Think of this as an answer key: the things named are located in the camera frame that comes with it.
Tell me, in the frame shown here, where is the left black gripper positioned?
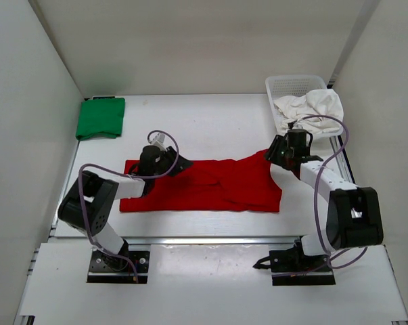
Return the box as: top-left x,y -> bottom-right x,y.
151,146 -> 193,179

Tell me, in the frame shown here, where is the red t shirt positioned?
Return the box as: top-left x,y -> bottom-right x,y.
119,150 -> 282,213

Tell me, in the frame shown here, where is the white t shirt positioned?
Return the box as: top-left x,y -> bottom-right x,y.
273,89 -> 344,135

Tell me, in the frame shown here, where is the green t shirt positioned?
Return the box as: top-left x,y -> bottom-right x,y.
75,97 -> 126,141

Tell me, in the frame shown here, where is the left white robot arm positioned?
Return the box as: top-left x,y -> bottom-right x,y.
58,145 -> 193,271

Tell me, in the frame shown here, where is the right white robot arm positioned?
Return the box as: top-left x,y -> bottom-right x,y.
253,129 -> 384,277

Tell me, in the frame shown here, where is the white plastic basket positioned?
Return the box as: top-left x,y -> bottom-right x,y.
265,74 -> 344,139

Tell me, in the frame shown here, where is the dark table label sticker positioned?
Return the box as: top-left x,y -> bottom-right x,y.
91,96 -> 116,100

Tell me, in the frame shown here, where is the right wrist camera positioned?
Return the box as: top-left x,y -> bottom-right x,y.
288,121 -> 297,129

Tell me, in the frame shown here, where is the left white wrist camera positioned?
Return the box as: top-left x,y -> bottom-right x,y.
150,133 -> 166,152

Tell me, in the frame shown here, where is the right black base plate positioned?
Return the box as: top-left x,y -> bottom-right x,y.
269,247 -> 336,286

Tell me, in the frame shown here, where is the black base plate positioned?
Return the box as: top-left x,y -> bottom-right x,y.
269,247 -> 336,286
87,250 -> 150,284

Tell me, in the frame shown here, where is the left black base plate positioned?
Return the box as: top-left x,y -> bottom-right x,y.
87,250 -> 150,284

